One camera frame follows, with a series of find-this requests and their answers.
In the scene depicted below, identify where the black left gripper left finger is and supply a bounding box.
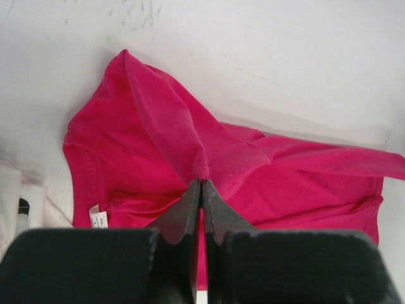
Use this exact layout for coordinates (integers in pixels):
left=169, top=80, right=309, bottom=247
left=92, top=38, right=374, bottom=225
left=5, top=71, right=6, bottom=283
left=1, top=180, right=201, bottom=303

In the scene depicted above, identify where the pink t shirt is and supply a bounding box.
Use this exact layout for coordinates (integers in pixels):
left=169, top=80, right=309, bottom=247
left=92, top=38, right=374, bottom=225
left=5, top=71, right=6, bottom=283
left=62, top=49, right=405, bottom=292

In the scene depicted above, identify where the white red folded shirt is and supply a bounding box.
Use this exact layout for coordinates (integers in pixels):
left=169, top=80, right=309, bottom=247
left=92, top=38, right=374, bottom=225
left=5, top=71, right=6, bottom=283
left=1, top=161, right=73, bottom=257

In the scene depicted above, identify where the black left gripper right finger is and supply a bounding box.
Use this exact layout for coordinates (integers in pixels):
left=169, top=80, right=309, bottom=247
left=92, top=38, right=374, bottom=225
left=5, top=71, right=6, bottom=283
left=202, top=180, right=399, bottom=303

